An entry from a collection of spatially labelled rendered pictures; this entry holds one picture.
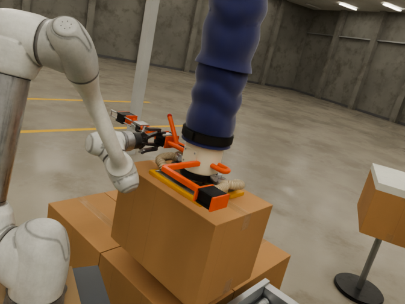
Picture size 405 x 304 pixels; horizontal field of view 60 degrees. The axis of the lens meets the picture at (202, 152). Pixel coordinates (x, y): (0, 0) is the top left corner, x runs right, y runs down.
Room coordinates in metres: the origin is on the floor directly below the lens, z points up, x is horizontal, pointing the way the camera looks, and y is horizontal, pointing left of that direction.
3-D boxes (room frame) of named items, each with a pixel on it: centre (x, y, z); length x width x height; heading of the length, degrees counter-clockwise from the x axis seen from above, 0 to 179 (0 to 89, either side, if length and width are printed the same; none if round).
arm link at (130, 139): (1.47, 0.34, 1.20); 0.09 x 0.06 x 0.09; 51
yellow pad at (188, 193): (1.41, 0.06, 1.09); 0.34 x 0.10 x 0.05; 49
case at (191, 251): (1.49, 0.00, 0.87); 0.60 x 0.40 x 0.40; 50
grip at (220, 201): (1.08, -0.06, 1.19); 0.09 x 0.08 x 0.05; 139
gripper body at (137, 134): (1.52, 0.29, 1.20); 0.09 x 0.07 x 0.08; 141
